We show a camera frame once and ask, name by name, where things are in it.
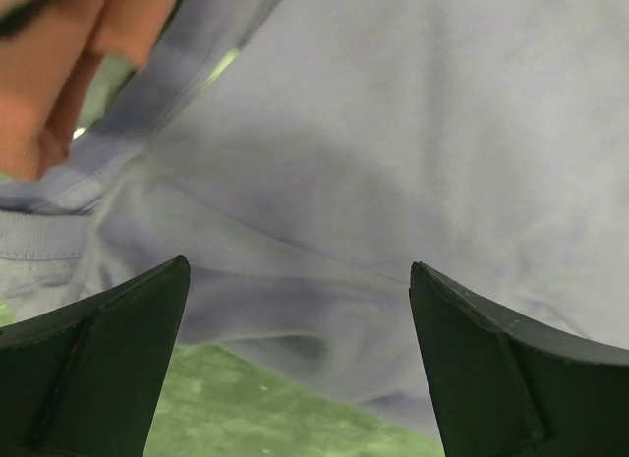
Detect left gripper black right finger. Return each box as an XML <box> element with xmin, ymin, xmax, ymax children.
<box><xmin>409</xmin><ymin>262</ymin><xmax>628</xmax><ymax>457</ymax></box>

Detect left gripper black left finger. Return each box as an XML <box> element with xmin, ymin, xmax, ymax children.
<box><xmin>1</xmin><ymin>256</ymin><xmax>191</xmax><ymax>457</ymax></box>

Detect purple t-shirt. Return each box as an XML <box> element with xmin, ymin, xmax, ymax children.
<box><xmin>1</xmin><ymin>0</ymin><xmax>628</xmax><ymax>435</ymax></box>

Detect folded salmon pink t-shirt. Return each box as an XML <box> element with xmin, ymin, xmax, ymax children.
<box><xmin>1</xmin><ymin>0</ymin><xmax>176</xmax><ymax>181</ymax></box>

